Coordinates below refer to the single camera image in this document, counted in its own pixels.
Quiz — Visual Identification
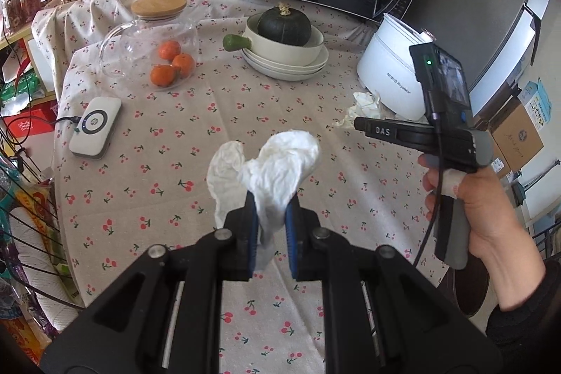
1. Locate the white tissue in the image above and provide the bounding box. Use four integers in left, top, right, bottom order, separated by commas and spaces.
206, 130, 322, 273
333, 90, 386, 129

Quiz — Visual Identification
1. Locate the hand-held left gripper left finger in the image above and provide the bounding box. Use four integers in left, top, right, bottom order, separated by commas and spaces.
39, 190, 264, 374

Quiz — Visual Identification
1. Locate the cherry print tablecloth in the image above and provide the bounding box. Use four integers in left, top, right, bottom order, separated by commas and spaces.
31, 0, 465, 374

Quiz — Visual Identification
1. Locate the white pan with green handle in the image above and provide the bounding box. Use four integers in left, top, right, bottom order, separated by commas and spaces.
223, 12, 325, 66

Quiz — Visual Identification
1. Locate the cardboard box with round logo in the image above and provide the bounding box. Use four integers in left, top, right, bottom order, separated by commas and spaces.
491, 104, 544, 173

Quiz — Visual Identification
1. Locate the red box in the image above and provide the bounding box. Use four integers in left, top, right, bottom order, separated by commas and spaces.
0, 104, 58, 138

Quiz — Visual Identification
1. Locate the person's right forearm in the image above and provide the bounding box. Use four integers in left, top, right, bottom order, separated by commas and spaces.
484, 256, 561, 361

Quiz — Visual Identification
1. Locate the black wire rack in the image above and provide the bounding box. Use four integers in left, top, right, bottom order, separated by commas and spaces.
532, 220, 561, 261

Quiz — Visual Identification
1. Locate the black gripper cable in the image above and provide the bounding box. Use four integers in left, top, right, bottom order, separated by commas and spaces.
410, 94, 443, 267

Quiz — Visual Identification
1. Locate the white wireless charger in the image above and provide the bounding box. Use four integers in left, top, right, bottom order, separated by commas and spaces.
69, 97, 122, 158

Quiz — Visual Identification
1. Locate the dark green pumpkin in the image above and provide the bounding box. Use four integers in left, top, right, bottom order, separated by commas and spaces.
256, 4, 313, 47

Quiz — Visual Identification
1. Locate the white plate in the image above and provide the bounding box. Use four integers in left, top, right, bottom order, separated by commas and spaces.
242, 43, 329, 74
245, 59, 327, 82

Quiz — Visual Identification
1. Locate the glass teapot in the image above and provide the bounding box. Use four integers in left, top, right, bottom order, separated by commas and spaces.
100, 12, 199, 92

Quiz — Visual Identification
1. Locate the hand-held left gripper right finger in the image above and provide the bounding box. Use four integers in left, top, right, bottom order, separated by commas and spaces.
284, 195, 505, 374

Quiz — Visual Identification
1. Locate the small orange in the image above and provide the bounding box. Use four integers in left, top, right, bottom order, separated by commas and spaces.
150, 65, 176, 88
158, 40, 182, 60
172, 53, 196, 77

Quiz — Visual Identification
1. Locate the grey refrigerator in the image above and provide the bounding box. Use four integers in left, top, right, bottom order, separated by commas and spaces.
447, 0, 553, 121

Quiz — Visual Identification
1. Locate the white electric pot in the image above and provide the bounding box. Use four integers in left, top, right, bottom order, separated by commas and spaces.
356, 12, 434, 121

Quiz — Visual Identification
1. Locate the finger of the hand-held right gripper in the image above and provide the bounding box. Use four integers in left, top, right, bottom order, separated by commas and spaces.
353, 115, 397, 136

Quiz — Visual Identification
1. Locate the person's right hand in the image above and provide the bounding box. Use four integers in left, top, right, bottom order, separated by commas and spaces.
418, 152, 544, 293

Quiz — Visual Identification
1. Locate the green packet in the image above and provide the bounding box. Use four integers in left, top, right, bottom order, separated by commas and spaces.
0, 69, 40, 103

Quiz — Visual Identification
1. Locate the blue and white box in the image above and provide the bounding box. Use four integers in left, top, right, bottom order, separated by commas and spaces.
521, 78, 553, 131

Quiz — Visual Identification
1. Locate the bamboo teapot lid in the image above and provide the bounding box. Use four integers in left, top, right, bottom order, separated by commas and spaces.
131, 0, 187, 23

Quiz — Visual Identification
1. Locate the black metal stand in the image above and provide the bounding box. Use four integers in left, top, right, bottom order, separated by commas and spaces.
511, 158, 561, 208

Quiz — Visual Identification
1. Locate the black wire basket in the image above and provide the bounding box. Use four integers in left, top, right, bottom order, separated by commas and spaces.
0, 129, 86, 313

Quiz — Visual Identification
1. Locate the black charging cable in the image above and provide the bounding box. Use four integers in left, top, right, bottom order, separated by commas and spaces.
0, 113, 82, 127

